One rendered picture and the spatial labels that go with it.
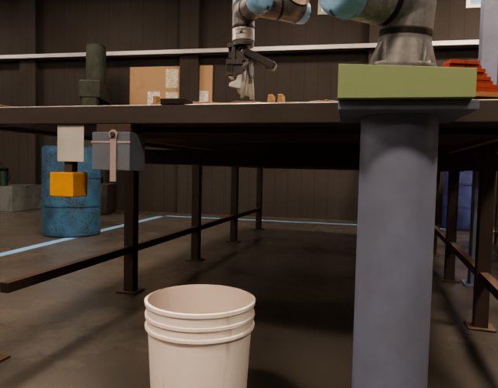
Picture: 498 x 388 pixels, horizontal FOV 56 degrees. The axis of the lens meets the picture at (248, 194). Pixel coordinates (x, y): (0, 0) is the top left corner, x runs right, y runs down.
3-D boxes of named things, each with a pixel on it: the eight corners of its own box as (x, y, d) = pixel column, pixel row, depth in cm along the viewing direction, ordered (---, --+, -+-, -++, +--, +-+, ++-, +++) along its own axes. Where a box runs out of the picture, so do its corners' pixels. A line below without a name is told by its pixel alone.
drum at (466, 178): (482, 227, 641) (486, 160, 636) (496, 232, 583) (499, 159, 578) (436, 225, 653) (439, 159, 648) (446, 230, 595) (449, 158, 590)
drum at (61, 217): (111, 232, 511) (111, 147, 506) (79, 239, 454) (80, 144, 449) (64, 229, 525) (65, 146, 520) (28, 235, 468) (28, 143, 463)
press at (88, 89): (128, 211, 751) (128, 51, 737) (100, 215, 669) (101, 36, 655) (90, 209, 765) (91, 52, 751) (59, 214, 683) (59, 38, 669)
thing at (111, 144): (128, 182, 143) (128, 122, 142) (88, 181, 147) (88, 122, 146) (145, 181, 154) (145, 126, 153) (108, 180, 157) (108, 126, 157)
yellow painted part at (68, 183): (72, 197, 150) (73, 123, 149) (49, 195, 152) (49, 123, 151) (88, 195, 158) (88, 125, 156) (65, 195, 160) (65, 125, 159)
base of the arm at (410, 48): (438, 72, 96) (443, 22, 95) (363, 71, 101) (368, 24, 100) (435, 81, 111) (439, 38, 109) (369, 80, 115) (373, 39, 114)
